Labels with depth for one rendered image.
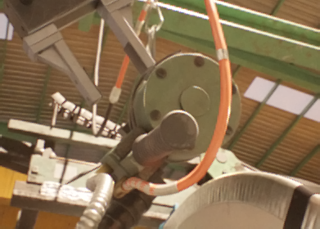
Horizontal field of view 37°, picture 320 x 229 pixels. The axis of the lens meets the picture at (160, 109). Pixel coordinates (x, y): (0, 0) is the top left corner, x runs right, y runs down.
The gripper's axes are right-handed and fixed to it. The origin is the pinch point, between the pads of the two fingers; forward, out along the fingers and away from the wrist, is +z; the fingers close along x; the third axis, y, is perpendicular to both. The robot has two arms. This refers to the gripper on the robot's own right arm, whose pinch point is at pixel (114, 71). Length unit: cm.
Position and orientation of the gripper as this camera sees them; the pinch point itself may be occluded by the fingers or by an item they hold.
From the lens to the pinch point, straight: 57.1
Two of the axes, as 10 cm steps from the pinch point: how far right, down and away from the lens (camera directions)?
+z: 5.7, 8.2, -0.5
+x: 7.7, -5.1, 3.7
